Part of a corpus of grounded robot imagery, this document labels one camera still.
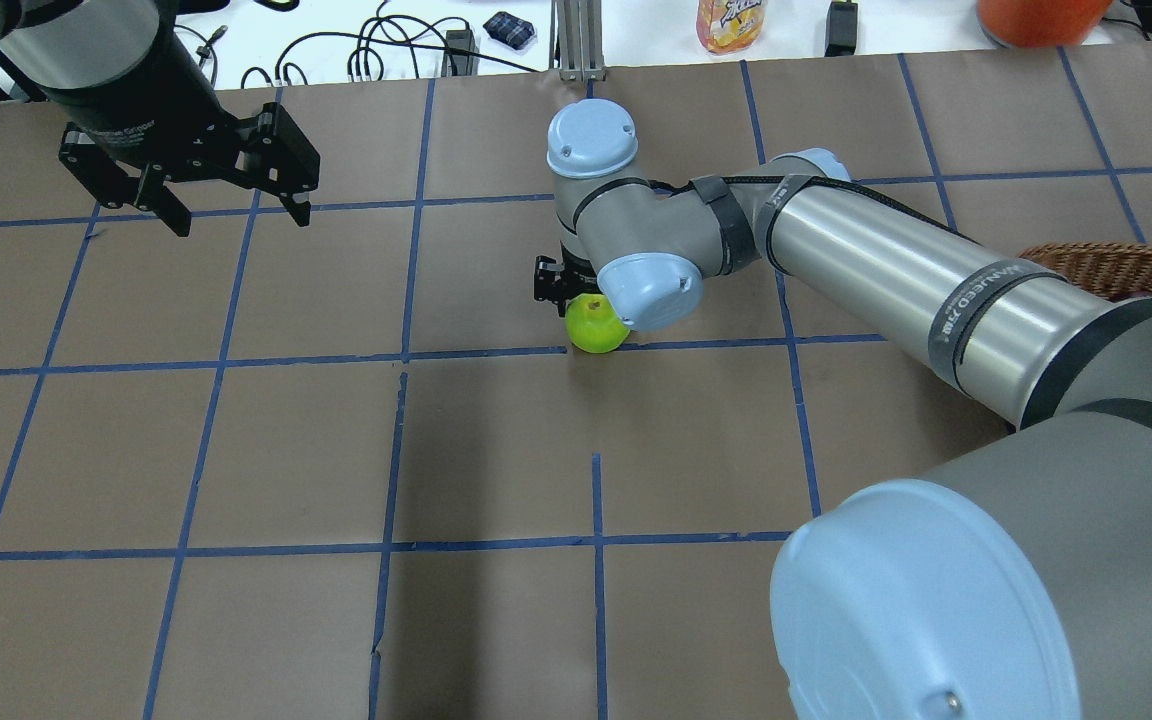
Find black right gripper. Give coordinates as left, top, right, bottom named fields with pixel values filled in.
left=561, top=243, right=600, bottom=300

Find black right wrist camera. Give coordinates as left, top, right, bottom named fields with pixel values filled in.
left=532, top=255, right=570, bottom=314

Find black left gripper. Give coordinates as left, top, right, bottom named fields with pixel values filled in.
left=36, top=60, right=323, bottom=237

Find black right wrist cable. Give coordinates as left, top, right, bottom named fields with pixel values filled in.
left=651, top=172, right=1026, bottom=271

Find green apple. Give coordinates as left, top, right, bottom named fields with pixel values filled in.
left=564, top=293, right=631, bottom=354

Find yellow juice bottle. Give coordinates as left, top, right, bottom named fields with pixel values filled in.
left=695, top=0, right=767, bottom=55

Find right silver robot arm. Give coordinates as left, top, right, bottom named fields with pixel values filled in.
left=535, top=99, right=1152, bottom=719

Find black power adapter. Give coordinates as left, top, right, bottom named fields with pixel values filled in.
left=823, top=1, right=859, bottom=58

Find woven wicker basket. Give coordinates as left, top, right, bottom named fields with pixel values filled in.
left=1020, top=242, right=1152, bottom=301

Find aluminium frame post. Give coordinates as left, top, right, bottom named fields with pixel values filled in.
left=550, top=1, right=607, bottom=82

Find orange bucket with grey lid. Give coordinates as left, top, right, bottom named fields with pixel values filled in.
left=975, top=1, right=1112, bottom=47

